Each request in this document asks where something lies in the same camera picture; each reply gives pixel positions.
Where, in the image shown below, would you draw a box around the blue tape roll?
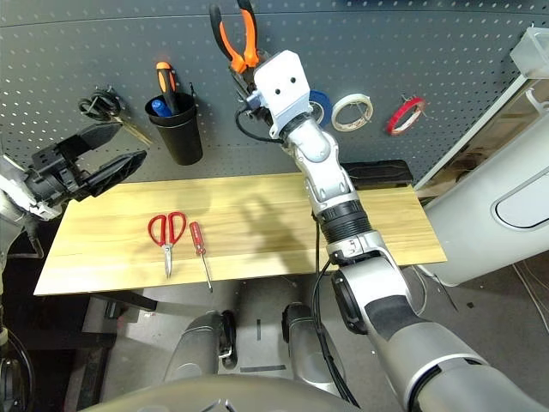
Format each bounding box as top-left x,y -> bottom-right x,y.
307,89 -> 332,128

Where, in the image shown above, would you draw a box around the grey robot torso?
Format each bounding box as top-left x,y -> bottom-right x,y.
83,373 -> 357,412

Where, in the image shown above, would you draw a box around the grey robot leg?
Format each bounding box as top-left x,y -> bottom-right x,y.
163,311 -> 238,383
281,302 -> 344,396

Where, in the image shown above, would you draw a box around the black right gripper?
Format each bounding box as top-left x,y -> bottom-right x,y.
233,70 -> 276,126

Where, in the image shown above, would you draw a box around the metal peg hook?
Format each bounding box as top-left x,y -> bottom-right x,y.
401,94 -> 430,124

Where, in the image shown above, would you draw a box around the dark grey perforated pegboard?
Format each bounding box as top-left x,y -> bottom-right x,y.
0,0 -> 549,190

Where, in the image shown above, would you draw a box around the black handled scissors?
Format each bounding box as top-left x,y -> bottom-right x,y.
78,88 -> 154,147

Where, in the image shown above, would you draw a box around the white rounded cabinet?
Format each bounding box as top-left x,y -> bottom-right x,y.
422,124 -> 549,287

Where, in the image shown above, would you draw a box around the red handled scissors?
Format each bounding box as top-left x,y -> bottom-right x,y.
148,210 -> 188,280

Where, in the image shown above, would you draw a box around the black plastic cup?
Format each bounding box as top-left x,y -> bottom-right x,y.
144,92 -> 204,167

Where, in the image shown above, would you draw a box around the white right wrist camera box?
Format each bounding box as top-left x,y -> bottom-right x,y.
252,50 -> 312,134

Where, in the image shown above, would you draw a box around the white pegboard frame post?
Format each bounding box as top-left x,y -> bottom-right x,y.
413,75 -> 527,192

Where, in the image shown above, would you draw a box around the grey robot right leg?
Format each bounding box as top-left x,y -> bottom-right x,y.
281,302 -> 344,396

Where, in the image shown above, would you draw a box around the white tape roll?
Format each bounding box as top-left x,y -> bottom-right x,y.
331,92 -> 374,133

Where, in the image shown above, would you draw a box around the red handled screwdriver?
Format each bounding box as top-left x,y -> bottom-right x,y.
189,221 -> 214,294

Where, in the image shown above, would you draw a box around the grey robot left leg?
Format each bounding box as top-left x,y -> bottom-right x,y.
163,311 -> 238,383

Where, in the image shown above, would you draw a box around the orange black handled screwdriver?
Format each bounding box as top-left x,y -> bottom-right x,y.
155,61 -> 179,116

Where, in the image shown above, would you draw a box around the small black tool case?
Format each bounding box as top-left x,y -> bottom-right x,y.
345,159 -> 413,191

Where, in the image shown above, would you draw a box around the clear plastic bin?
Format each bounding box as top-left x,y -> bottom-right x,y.
510,26 -> 549,81

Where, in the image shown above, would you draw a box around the orange black needle-nose pliers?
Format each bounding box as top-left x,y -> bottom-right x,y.
208,0 -> 261,76

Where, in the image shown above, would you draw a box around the white plastic hook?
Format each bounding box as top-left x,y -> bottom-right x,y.
523,88 -> 548,108

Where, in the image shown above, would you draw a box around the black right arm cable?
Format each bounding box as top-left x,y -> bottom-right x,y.
234,109 -> 361,409

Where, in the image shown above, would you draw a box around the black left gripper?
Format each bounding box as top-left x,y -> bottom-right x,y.
29,122 -> 148,203

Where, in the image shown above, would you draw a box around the black metal table foot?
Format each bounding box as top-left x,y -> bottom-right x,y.
89,291 -> 159,313

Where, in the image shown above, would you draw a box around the white floor cables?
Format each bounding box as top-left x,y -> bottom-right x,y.
512,261 -> 549,340

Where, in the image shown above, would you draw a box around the red tape roll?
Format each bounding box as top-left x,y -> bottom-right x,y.
387,96 -> 427,136

